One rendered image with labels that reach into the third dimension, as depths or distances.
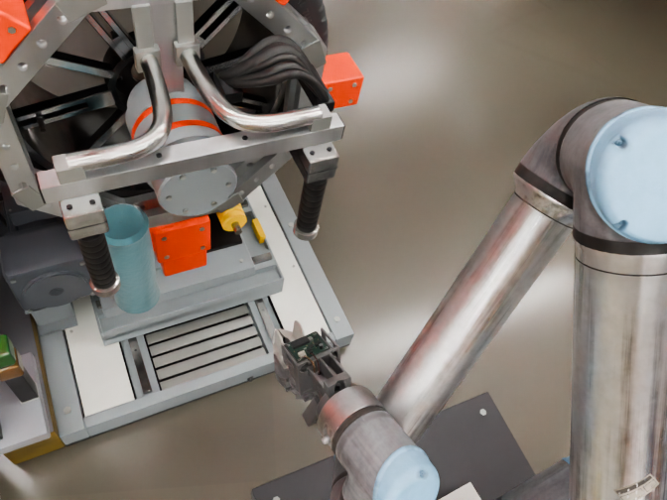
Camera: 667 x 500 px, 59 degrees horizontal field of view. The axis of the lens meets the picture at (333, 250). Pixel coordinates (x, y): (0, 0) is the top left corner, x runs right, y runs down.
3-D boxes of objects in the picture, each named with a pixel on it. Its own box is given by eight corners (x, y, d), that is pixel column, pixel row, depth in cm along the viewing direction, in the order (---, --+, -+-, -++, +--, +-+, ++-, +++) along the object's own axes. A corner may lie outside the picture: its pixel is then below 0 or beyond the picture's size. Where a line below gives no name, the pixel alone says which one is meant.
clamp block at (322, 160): (313, 137, 96) (317, 113, 92) (335, 178, 92) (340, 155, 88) (284, 143, 94) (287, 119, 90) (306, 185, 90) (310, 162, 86)
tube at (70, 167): (159, 63, 88) (153, 1, 80) (198, 157, 80) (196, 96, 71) (33, 83, 82) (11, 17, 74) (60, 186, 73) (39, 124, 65)
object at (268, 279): (240, 200, 189) (241, 181, 181) (282, 293, 173) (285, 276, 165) (76, 240, 171) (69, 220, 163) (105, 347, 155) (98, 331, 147)
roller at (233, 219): (209, 144, 147) (209, 127, 142) (250, 236, 134) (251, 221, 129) (187, 149, 145) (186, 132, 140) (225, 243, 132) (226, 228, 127)
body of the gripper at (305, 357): (322, 323, 90) (364, 372, 81) (325, 364, 95) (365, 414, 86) (276, 342, 87) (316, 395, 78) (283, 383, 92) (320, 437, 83)
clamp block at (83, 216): (95, 184, 84) (88, 158, 80) (110, 232, 80) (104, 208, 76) (58, 191, 82) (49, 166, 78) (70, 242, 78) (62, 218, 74)
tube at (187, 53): (282, 46, 95) (288, -15, 87) (330, 129, 87) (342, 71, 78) (174, 62, 89) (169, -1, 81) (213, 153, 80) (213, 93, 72)
